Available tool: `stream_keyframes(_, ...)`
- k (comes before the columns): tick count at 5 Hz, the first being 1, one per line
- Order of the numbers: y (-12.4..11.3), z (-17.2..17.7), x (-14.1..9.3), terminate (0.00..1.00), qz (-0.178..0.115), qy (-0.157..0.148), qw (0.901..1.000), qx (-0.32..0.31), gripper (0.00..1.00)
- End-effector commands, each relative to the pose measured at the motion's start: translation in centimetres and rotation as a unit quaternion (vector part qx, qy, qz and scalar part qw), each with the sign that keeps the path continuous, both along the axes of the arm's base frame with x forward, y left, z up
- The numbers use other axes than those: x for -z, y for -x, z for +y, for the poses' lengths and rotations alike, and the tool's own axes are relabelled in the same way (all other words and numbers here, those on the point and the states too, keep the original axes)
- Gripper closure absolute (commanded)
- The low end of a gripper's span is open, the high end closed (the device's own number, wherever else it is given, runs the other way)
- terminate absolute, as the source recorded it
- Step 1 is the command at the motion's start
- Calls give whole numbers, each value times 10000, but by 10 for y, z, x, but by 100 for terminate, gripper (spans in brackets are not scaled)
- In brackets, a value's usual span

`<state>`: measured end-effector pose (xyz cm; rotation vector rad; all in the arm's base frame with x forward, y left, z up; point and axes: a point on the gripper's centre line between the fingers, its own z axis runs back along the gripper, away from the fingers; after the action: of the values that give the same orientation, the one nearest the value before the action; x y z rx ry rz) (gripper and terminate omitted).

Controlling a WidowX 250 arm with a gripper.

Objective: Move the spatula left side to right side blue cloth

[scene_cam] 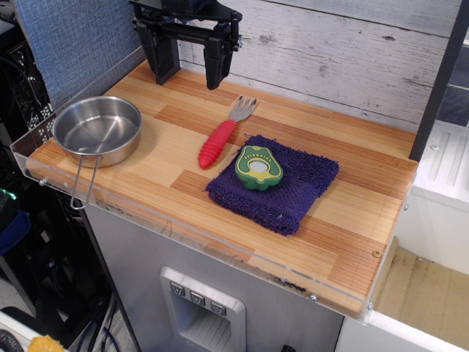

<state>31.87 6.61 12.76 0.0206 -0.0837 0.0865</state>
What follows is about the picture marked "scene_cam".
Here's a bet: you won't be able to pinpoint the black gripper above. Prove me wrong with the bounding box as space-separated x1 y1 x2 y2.
130 1 243 90

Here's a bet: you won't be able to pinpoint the steel pan with wire handle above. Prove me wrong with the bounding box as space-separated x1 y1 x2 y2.
53 96 143 210

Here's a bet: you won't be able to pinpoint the clear acrylic guard rail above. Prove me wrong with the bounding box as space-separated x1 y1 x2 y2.
10 40 415 326

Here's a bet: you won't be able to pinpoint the grey dispenser panel with buttons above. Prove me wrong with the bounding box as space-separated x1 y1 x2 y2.
160 266 247 351

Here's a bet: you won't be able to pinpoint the green avocado toy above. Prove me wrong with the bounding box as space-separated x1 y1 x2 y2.
234 145 283 191

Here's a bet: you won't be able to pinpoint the right dark vertical post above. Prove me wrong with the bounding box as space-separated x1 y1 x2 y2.
409 0 468 161

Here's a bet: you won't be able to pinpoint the purple towel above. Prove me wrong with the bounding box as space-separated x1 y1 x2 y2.
206 135 339 235

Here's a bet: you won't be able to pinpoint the red handled metal fork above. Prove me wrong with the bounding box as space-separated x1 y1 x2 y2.
198 96 257 169

